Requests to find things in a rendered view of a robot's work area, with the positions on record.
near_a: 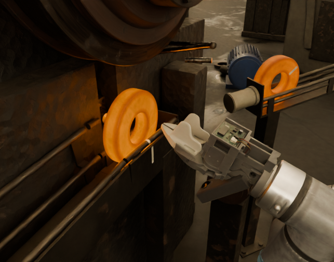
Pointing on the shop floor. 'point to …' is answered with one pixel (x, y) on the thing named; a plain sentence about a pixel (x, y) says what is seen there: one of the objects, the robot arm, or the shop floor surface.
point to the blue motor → (242, 65)
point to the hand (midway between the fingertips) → (167, 131)
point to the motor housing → (226, 226)
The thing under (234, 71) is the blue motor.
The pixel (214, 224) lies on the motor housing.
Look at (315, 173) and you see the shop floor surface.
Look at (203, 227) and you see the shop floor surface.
